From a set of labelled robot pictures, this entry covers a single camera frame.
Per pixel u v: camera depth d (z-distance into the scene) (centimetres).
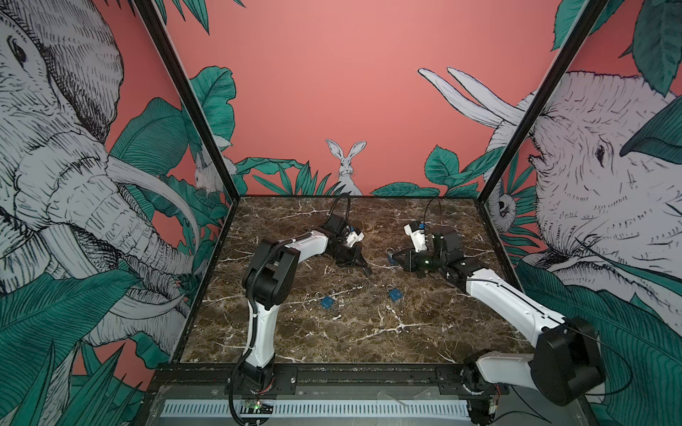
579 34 73
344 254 86
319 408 70
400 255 80
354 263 86
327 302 88
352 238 91
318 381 75
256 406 70
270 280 54
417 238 76
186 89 84
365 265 93
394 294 90
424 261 71
